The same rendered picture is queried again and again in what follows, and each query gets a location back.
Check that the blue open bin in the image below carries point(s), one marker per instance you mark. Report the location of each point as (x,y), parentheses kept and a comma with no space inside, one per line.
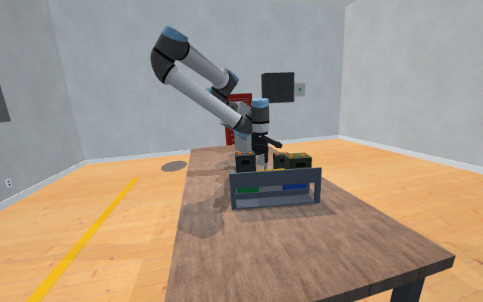
(294,186)

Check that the green bin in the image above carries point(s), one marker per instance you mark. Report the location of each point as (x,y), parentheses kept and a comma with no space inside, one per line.
(247,190)

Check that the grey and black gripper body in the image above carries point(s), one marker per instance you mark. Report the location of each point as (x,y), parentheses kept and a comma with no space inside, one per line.
(260,144)

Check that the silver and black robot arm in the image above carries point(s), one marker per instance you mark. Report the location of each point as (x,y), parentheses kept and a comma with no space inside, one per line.
(172,46)

